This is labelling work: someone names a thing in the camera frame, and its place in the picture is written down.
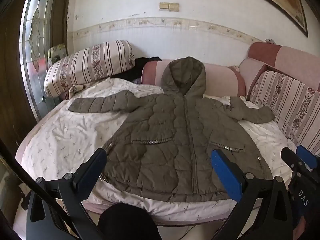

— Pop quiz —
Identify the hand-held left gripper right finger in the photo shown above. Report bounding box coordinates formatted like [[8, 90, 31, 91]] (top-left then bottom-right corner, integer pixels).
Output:
[[211, 149, 293, 240]]

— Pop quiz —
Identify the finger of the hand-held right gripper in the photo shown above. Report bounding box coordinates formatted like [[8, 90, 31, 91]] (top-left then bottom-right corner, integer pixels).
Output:
[[296, 145, 320, 170], [280, 148, 304, 173]]

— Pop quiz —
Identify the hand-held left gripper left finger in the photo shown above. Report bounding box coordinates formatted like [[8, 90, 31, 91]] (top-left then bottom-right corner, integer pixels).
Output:
[[26, 148, 110, 240]]

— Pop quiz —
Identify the olive quilted hooded jacket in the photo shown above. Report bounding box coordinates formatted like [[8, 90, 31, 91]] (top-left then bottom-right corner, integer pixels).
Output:
[[68, 57, 275, 203]]

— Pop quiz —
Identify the white floral bedsheet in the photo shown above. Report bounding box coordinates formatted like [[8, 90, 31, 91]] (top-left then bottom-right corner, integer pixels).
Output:
[[21, 77, 298, 223]]

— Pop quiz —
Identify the striped floral backrest cushion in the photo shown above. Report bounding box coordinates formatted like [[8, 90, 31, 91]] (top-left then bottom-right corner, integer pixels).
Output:
[[250, 70, 320, 157]]

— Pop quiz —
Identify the small floral cloth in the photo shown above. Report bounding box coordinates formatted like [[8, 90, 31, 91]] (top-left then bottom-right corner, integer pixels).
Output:
[[66, 84, 85, 98]]

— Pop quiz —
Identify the pink padded bolster headboard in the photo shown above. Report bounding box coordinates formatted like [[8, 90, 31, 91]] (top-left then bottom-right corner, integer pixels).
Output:
[[142, 60, 247, 98]]

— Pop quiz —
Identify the pink upholstered headboard section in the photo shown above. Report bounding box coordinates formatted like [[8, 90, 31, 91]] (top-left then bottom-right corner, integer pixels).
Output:
[[239, 42, 320, 92]]

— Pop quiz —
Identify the striped floral bolster pillow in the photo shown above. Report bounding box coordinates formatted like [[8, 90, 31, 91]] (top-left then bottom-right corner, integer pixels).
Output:
[[44, 40, 135, 98]]

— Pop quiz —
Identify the black cloth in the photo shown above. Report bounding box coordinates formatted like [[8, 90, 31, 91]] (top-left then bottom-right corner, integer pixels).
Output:
[[110, 57, 163, 84]]

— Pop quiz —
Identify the green patterned cushion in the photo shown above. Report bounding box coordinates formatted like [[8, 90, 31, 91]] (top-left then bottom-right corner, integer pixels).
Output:
[[47, 44, 68, 65]]

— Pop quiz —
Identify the stained glass door panel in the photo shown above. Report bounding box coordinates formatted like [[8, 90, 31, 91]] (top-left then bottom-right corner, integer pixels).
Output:
[[20, 0, 69, 120]]

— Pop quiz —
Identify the black cable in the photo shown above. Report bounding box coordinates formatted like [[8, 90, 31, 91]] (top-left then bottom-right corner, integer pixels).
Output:
[[0, 139, 77, 240]]

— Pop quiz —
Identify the brown wooden door frame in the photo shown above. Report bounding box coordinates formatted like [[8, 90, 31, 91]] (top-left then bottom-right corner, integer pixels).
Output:
[[0, 0, 73, 155]]

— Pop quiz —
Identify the large framed wall picture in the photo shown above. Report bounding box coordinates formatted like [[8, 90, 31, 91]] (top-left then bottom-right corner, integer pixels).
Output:
[[222, 0, 308, 38]]

